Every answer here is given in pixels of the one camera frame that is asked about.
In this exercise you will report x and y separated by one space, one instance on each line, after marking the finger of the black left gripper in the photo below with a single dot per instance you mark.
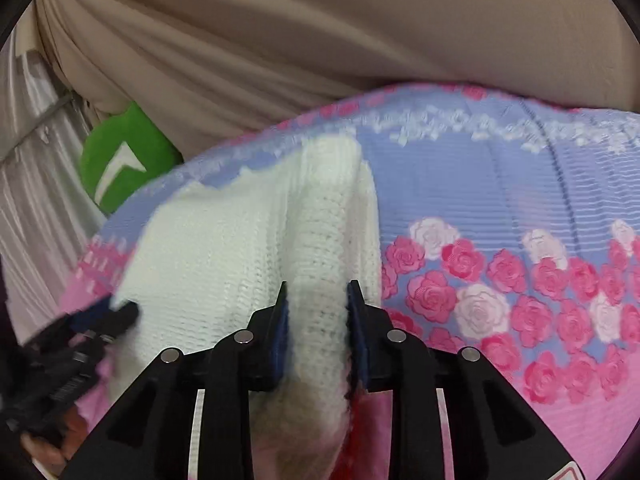
100 321

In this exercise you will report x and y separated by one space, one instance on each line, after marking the white knitted sweater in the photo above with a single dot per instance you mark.
210 257

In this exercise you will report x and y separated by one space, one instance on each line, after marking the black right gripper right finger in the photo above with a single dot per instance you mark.
454 415

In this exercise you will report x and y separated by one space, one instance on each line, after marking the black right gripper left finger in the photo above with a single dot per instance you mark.
187 416

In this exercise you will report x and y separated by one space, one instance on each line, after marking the pink floral bed sheet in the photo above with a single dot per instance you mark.
504 223

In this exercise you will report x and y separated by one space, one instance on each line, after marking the beige curtain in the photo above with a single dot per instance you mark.
207 70

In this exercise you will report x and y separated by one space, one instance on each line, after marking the silver satin curtain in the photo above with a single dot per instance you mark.
46 215

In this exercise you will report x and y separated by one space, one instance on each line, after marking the green plush pillow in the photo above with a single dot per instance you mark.
122 154

